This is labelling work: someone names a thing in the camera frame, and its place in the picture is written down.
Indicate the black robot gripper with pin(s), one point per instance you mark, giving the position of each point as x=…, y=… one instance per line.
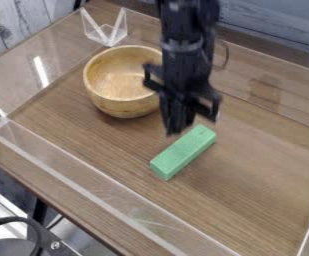
x=179, y=80

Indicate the clear acrylic tray wall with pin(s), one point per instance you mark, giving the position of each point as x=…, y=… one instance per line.
x=237, y=203

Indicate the black metal table leg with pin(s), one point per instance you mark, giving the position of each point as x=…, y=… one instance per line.
x=39, y=211

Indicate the green rectangular block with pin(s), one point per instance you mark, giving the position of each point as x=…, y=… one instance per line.
x=171, y=160

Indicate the metal bracket with screw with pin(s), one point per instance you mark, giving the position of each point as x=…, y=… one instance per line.
x=54, y=247

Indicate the light wooden bowl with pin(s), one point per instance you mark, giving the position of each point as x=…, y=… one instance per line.
x=112, y=78

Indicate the clear acrylic corner bracket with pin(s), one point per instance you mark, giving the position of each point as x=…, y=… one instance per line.
x=104, y=34

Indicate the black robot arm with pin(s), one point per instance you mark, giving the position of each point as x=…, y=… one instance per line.
x=187, y=22

